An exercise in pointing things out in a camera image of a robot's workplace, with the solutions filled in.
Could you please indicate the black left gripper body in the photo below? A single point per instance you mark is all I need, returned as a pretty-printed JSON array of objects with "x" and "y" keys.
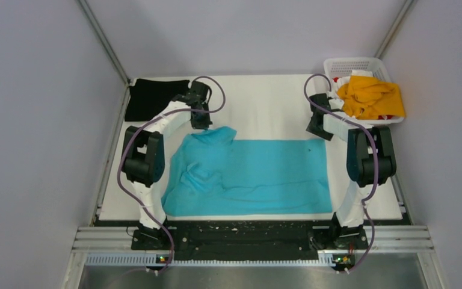
[{"x": 202, "y": 121}]

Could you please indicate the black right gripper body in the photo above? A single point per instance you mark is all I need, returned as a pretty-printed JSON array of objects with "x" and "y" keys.
[{"x": 325, "y": 135}]

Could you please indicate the cyan t shirt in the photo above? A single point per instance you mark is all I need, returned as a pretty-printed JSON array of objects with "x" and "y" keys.
[{"x": 212, "y": 173}]

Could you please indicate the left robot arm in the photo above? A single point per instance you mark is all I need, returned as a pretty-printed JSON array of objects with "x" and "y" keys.
[{"x": 144, "y": 165}]

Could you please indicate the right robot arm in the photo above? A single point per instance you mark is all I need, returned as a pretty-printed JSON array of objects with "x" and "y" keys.
[{"x": 370, "y": 162}]

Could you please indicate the folded black t shirt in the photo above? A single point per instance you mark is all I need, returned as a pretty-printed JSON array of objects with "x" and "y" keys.
[{"x": 149, "y": 98}]

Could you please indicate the yellow t shirt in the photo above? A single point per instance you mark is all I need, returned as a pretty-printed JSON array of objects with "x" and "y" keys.
[{"x": 372, "y": 97}]

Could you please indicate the white plastic basket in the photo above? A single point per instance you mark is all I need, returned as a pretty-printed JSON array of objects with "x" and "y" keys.
[{"x": 387, "y": 106}]

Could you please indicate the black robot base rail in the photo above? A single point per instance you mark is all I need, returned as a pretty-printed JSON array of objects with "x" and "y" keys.
[{"x": 250, "y": 240}]

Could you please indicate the white slotted cable duct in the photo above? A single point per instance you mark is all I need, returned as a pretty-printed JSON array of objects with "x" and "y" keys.
[{"x": 156, "y": 260}]

